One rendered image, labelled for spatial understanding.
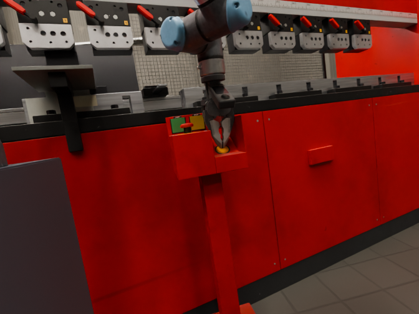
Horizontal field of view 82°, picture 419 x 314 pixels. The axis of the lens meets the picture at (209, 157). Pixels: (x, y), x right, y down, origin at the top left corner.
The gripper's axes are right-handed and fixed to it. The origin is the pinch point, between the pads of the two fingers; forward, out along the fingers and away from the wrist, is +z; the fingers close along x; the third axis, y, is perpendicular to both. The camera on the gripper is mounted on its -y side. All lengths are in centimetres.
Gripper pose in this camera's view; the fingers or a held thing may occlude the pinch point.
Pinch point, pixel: (222, 144)
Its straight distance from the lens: 73.1
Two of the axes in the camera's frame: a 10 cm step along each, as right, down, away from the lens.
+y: -2.3, -1.6, 9.6
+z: 1.2, 9.7, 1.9
